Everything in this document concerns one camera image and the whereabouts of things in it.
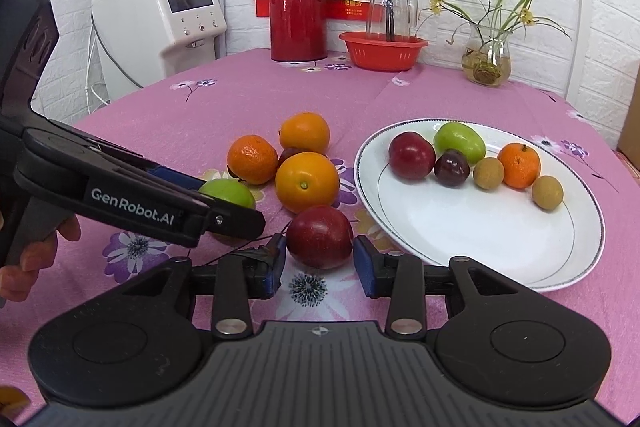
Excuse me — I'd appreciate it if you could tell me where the red plastic basket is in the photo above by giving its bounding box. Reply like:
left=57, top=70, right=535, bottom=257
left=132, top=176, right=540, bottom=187
left=338, top=31, right=430, bottom=73

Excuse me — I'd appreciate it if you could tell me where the white plate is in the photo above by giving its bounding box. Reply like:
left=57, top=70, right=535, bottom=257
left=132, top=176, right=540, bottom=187
left=353, top=119, right=606, bottom=292

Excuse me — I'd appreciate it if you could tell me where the green jujube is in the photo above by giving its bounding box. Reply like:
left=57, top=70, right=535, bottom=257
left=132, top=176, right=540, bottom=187
left=433, top=122, right=487, bottom=166
left=199, top=178, right=257, bottom=210

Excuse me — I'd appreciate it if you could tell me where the pink floral tablecloth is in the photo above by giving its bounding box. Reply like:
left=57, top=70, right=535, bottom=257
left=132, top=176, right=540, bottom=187
left=0, top=47, right=640, bottom=427

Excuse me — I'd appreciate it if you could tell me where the dark utensil in jar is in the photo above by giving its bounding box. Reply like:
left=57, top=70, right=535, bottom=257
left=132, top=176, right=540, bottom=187
left=382, top=0, right=399, bottom=42

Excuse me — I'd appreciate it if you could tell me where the cardboard box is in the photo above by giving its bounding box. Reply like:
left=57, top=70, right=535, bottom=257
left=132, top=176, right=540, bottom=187
left=617, top=121, right=640, bottom=168

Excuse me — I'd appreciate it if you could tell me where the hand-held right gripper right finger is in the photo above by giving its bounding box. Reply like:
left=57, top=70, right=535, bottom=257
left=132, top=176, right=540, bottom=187
left=352, top=235, right=521, bottom=341

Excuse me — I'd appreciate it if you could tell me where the clear glass jar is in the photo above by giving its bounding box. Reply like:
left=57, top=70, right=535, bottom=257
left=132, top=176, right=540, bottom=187
left=365, top=0, right=420, bottom=42

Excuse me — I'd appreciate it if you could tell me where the red thermos jug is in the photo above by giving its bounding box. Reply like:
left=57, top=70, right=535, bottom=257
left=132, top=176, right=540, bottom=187
left=270, top=0, right=336, bottom=62

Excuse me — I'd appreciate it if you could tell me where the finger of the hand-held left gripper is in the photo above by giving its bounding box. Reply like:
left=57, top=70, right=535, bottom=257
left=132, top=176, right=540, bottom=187
left=199, top=201, right=267, bottom=248
left=144, top=164, right=206, bottom=194

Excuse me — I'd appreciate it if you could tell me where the mandarin orange with stem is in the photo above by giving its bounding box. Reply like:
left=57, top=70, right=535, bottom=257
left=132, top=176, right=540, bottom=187
left=497, top=143, right=542, bottom=190

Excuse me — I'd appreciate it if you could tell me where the green orchid plant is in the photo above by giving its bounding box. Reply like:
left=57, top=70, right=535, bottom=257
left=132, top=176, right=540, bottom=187
left=416, top=0, right=572, bottom=45

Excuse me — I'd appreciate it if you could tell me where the glass vase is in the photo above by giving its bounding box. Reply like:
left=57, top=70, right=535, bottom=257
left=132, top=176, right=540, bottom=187
left=461, top=24, right=512, bottom=87

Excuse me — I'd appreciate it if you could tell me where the person's left hand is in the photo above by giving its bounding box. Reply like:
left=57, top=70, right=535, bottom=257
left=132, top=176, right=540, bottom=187
left=0, top=214, right=82, bottom=304

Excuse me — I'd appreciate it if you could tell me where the dark purple plum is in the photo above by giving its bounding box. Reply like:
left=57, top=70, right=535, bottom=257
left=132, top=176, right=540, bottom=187
left=433, top=149, right=471, bottom=188

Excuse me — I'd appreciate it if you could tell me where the brown longan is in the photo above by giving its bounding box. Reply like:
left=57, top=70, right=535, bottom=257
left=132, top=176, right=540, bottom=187
left=473, top=157, right=505, bottom=191
left=531, top=175, right=565, bottom=210

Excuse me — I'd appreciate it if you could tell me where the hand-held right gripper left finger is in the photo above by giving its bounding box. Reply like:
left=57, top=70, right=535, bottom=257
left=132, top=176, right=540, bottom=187
left=120, top=233, right=288, bottom=341

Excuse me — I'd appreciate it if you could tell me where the white appliance cable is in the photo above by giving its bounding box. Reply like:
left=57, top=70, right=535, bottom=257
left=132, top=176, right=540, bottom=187
left=84, top=21, right=143, bottom=110

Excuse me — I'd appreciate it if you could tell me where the white appliance with screen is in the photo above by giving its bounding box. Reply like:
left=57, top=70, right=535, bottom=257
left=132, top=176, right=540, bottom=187
left=91, top=0, right=227, bottom=104

